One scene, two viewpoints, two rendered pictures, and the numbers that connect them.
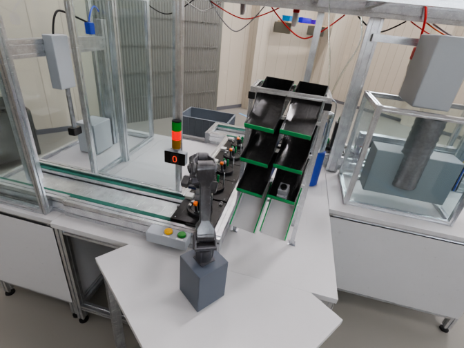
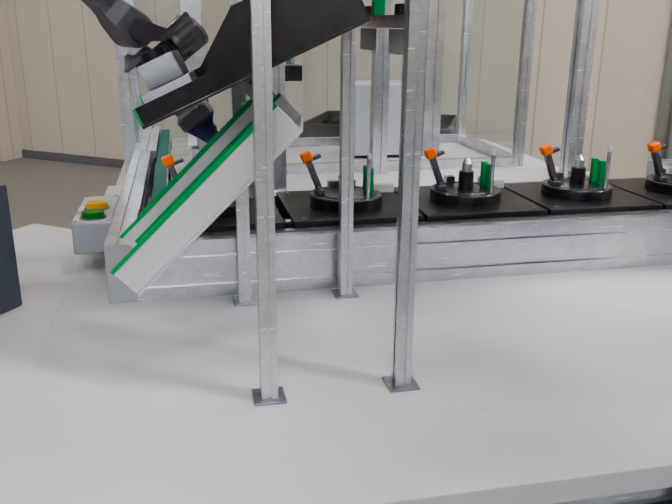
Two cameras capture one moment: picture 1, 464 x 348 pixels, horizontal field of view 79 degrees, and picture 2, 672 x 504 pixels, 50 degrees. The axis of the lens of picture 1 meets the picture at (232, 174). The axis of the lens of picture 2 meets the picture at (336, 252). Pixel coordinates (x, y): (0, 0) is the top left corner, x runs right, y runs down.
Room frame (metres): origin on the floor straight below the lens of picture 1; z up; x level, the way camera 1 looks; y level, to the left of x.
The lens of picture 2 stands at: (0.96, -1.12, 1.30)
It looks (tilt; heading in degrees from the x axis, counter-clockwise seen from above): 18 degrees down; 67
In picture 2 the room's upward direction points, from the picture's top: straight up
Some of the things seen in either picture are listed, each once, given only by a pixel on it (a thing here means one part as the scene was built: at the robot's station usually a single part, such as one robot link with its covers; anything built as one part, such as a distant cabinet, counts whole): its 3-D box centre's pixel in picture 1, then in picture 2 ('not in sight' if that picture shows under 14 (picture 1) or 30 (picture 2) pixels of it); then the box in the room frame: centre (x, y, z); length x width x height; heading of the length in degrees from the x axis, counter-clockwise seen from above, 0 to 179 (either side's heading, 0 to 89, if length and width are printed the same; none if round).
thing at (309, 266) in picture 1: (220, 189); (435, 258); (1.69, 0.07, 0.84); 1.50 x 1.41 x 0.03; 79
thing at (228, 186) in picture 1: (213, 181); (346, 181); (1.51, 0.11, 1.01); 0.24 x 0.24 x 0.13; 79
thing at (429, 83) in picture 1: (420, 114); not in sight; (1.77, -1.12, 1.50); 0.38 x 0.21 x 0.88; 169
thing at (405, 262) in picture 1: (382, 243); not in sight; (1.80, -1.28, 0.43); 1.11 x 0.68 x 0.86; 79
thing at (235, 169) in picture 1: (224, 165); (466, 177); (1.75, 0.06, 1.01); 0.24 x 0.24 x 0.13; 79
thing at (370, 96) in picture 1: (406, 155); not in sight; (1.82, -1.18, 1.21); 0.69 x 0.46 x 0.69; 79
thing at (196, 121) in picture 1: (207, 123); not in sight; (3.39, 0.38, 0.73); 0.62 x 0.42 x 0.23; 79
